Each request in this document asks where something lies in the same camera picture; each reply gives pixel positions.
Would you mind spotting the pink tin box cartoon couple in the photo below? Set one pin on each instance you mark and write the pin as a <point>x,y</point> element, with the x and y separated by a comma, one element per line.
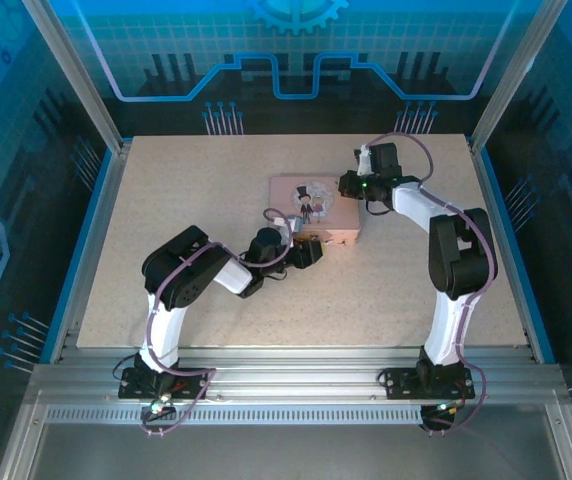
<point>316,200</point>

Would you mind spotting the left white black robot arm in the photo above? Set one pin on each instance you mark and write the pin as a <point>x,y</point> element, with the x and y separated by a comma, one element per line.
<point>176,280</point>

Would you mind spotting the aluminium mounting rail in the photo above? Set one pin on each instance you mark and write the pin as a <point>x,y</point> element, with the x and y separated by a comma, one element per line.
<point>291,370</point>

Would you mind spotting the right aluminium side rail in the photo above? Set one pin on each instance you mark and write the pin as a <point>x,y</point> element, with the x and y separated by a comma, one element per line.
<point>506,240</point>

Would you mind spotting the aluminium side rail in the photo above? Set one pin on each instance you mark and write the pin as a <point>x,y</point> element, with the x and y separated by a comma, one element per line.
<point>93,240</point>
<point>506,240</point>

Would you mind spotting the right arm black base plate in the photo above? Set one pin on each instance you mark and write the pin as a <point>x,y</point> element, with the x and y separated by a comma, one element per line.
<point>401,382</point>

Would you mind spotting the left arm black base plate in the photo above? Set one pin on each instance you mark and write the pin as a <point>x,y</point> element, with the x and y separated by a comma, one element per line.
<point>191,382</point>

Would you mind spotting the right aluminium frame post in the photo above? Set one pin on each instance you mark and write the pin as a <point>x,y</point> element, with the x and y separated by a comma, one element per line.
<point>516,70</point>

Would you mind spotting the aluminium frame post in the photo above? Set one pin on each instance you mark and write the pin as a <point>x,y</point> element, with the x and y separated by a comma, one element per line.
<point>73,75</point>
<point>516,70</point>

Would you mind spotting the left aluminium side rail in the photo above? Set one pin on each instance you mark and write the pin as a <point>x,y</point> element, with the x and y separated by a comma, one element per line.
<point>93,240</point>

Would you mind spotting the left aluminium frame post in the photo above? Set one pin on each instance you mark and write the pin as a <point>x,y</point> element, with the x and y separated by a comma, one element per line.
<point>73,75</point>

